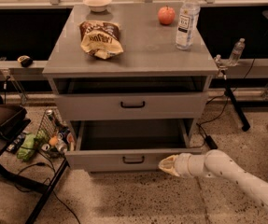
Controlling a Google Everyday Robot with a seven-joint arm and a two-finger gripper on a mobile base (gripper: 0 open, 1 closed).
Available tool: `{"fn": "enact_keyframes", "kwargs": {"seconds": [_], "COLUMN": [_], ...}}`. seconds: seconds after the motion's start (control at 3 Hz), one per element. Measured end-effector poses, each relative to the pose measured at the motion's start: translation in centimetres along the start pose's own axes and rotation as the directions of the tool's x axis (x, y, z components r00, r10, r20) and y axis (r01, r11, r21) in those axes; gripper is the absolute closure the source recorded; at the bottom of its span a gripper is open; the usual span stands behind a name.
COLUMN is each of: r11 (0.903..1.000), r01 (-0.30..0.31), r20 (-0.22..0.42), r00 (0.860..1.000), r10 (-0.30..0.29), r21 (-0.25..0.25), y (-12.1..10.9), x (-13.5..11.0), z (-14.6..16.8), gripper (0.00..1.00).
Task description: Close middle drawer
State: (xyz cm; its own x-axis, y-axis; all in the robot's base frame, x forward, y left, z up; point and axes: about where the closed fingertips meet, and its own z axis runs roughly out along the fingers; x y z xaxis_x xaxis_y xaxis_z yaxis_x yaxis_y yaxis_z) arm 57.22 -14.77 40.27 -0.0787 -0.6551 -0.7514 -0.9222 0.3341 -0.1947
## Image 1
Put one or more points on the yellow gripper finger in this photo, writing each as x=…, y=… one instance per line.
x=168, y=165

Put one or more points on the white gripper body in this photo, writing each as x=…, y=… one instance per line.
x=183, y=164

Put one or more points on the grey drawer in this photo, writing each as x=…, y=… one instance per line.
x=128, y=145
x=131, y=106

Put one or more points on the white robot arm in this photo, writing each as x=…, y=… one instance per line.
x=216, y=163

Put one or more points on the grey top drawer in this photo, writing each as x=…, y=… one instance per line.
x=131, y=106

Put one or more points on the grey drawer cabinet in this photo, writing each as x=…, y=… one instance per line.
x=150, y=62

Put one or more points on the black power adapter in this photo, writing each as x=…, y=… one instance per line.
x=210, y=142

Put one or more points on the black stand leg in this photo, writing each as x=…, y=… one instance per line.
x=238, y=110

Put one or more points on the small clear water bottle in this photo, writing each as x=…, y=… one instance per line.
x=236, y=52

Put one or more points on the green bag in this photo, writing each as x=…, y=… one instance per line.
x=30, y=146

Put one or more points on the brown chip bag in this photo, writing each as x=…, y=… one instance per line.
x=100, y=39

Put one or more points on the large clear water bottle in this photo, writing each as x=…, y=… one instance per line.
x=187, y=22

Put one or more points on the red apple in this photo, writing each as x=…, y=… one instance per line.
x=166, y=15

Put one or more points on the black tape measure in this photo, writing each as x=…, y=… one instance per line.
x=25, y=61

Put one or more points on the white ceramic bowl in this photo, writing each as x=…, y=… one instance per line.
x=97, y=5

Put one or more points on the wire basket with cans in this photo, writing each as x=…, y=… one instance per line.
x=53, y=137

